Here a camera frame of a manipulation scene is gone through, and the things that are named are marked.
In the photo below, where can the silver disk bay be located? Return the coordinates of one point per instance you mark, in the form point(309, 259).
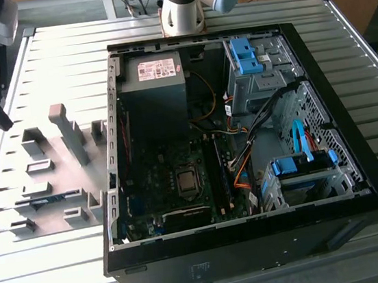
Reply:
point(318, 184)

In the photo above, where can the blue plastic drive latch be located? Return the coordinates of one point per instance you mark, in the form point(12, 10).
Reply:
point(252, 66)
point(241, 48)

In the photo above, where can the black RAM slot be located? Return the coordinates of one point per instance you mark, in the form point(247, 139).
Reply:
point(213, 180)

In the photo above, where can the hard disk in blue carrier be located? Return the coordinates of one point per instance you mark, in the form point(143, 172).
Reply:
point(283, 166)

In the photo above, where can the blue RAM stick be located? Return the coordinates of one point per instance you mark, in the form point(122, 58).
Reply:
point(49, 199)

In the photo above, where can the grey power supply unit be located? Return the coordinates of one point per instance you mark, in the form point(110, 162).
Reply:
point(132, 76)

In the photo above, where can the green motherboard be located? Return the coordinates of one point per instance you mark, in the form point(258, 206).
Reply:
point(153, 184)

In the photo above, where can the silver CPU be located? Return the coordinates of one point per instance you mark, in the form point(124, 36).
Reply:
point(187, 180)

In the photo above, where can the black CPU socket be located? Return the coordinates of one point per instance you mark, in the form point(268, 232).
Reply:
point(185, 167)

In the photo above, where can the black graphics card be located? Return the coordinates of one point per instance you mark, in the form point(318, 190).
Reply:
point(188, 217)

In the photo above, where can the black PC case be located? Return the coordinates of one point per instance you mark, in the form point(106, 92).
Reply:
point(258, 254)

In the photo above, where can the grey parts rack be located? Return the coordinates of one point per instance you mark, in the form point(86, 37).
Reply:
point(72, 176)

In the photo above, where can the silver optical drive cage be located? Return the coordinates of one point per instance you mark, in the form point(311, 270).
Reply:
point(264, 84)

